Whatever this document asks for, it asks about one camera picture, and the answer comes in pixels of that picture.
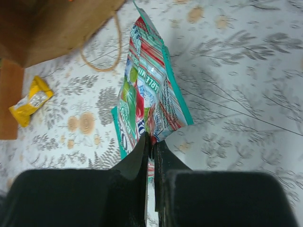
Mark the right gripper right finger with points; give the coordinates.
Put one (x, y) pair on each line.
(188, 198)

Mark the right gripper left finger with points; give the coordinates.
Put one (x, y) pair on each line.
(81, 197)

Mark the teal mint candy bag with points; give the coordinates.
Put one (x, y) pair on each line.
(150, 107)

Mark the yellow small snack bar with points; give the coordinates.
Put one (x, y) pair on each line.
(38, 94)

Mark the red paper bag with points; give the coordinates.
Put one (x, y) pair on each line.
(34, 31)

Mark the floral table cloth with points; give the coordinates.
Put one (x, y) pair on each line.
(239, 66)

